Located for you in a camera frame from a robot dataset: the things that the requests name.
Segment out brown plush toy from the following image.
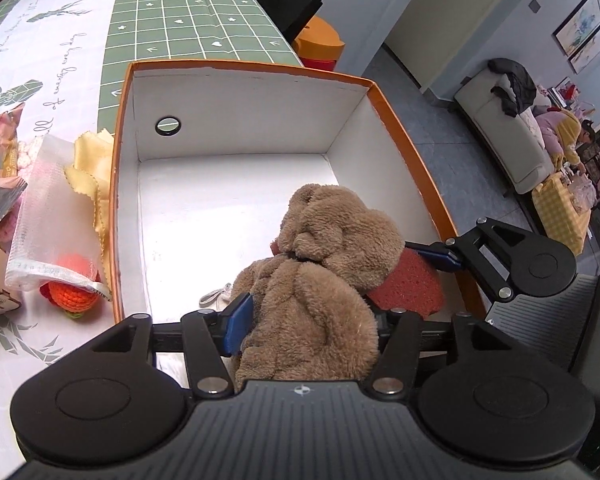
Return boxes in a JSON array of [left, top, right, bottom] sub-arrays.
[[227, 183, 408, 393]]

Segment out small framed wall picture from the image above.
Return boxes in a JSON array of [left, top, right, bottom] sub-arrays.
[[569, 24, 600, 75]]

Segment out white fluffy item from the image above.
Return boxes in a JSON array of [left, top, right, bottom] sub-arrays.
[[17, 139, 44, 169]]

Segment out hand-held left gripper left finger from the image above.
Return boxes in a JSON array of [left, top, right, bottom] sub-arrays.
[[87, 292, 257, 401]]

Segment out pink crochet item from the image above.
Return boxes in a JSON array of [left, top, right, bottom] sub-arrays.
[[0, 200, 25, 253]]

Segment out foil snack bag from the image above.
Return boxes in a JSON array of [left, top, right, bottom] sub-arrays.
[[0, 102, 28, 233]]

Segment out cream door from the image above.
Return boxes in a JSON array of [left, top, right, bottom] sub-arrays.
[[382, 0, 536, 106]]

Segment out yellow checked cloth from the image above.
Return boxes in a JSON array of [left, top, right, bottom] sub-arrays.
[[532, 172, 593, 256]]

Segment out beige sofa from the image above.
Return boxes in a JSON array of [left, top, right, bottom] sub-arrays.
[[454, 67, 561, 196]]

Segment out large framed wall picture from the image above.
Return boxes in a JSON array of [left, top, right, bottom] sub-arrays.
[[552, 0, 600, 56]]

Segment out orange crochet fruit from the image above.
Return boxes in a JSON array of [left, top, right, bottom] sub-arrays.
[[40, 254, 103, 320]]

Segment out white mesh bag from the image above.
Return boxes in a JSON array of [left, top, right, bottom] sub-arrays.
[[5, 134, 112, 301]]

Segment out black jacket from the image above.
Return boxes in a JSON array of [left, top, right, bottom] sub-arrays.
[[487, 57, 538, 118]]

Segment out orange stool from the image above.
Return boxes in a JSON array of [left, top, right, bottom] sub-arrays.
[[295, 15, 346, 72]]

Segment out metal clasp keychain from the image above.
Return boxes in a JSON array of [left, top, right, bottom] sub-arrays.
[[199, 283, 234, 307]]

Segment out orange cardboard box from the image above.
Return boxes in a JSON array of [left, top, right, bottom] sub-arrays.
[[109, 60, 488, 326]]

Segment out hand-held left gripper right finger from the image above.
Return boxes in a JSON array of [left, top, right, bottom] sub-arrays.
[[366, 307, 519, 399]]

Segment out white printed table runner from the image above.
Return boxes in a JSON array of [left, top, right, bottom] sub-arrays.
[[0, 0, 186, 480]]

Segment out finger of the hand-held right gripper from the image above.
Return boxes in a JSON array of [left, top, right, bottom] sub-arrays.
[[404, 216, 532, 304]]

